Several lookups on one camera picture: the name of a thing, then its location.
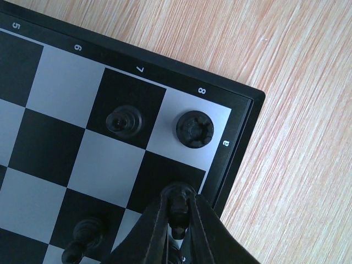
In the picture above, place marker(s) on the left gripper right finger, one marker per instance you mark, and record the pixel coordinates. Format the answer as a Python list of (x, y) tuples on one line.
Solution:
[(211, 242)]

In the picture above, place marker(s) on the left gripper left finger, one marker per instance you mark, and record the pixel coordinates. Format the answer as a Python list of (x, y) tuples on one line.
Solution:
[(145, 242)]

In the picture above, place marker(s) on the black rook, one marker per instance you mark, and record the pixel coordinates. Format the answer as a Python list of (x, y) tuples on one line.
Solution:
[(194, 129)]

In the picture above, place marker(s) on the black grey chess board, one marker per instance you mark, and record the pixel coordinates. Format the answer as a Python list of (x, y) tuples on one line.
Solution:
[(60, 163)]

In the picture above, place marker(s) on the black knight piece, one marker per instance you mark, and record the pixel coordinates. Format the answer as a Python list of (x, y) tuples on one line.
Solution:
[(178, 195)]

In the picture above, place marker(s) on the black pawn on b7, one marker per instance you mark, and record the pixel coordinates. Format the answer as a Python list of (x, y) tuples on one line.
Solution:
[(88, 234)]

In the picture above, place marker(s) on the black pawn on a7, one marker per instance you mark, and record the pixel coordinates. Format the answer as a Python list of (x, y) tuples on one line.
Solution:
[(125, 121)]

